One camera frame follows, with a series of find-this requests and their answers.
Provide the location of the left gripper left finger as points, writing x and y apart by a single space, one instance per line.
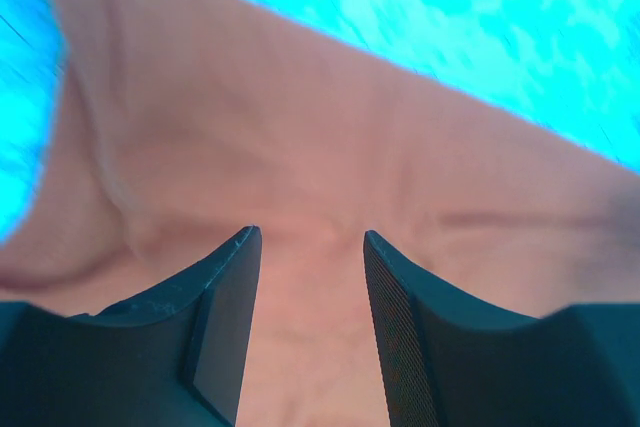
172 355

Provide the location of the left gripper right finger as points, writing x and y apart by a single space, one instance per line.
448 358

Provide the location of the orange t shirt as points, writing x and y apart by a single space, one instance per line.
181 121

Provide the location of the floral patterned table mat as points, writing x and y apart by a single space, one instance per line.
571 66

